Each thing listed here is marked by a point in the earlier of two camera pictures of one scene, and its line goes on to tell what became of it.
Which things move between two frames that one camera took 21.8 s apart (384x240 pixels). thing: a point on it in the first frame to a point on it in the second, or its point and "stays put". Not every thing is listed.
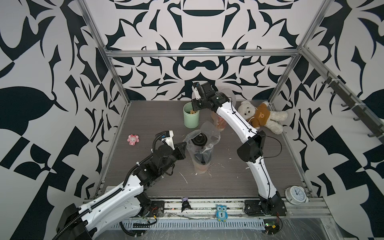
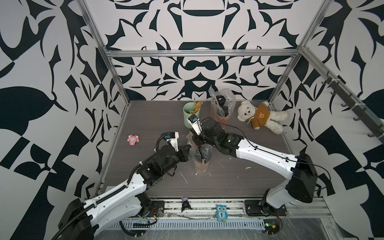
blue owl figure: x=221 y=213 stays put
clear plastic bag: x=200 y=143 stays put
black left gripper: x=179 y=151 stays put
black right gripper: x=195 y=106 to x=196 y=140
